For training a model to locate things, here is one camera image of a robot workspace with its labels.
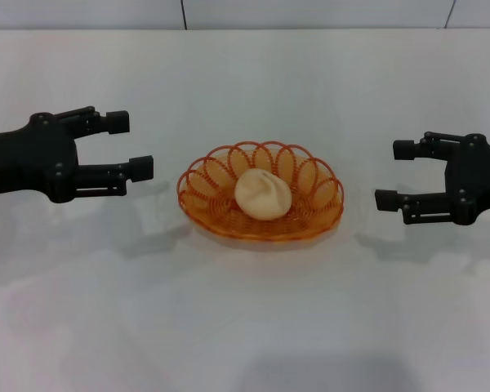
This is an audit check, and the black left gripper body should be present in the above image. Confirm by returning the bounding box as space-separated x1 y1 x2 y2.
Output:
0 113 81 205

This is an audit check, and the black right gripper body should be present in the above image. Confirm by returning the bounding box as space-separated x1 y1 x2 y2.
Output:
443 132 490 226

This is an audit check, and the orange plastic woven basket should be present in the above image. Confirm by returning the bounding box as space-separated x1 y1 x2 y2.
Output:
176 140 345 243

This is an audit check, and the beige steamed bun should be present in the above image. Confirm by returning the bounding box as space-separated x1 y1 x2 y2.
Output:
234 168 293 222

